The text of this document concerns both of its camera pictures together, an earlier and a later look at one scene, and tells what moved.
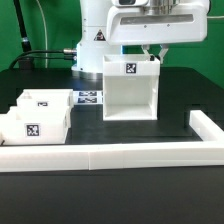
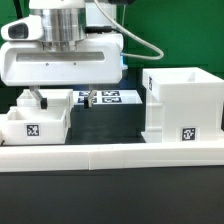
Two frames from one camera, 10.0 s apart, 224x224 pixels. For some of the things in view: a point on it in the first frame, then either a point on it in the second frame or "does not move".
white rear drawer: x=46 y=98 does not move
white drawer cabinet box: x=130 y=86 → x=183 y=105
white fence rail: x=101 y=156 does not move
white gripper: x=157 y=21 → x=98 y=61
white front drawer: x=35 y=125 does not move
